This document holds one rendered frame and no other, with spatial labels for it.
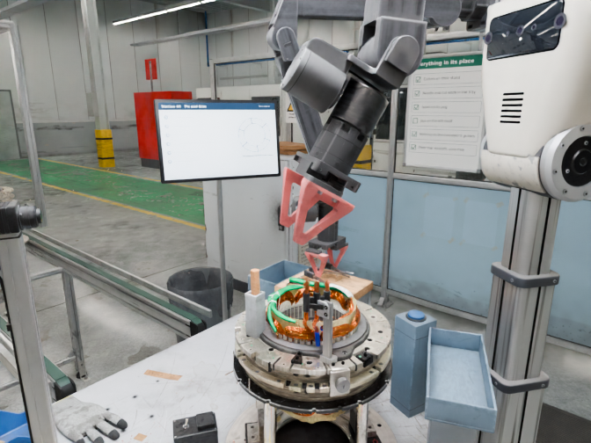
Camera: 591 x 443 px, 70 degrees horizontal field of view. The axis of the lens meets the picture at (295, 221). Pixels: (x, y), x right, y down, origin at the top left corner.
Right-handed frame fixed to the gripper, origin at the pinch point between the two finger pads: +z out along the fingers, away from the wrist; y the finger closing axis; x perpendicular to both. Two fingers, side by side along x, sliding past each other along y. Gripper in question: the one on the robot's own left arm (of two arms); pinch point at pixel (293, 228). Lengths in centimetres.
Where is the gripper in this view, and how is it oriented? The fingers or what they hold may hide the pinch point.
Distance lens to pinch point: 55.3
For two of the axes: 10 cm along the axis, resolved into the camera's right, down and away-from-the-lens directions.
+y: 2.3, 2.5, -9.4
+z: -4.8, 8.7, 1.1
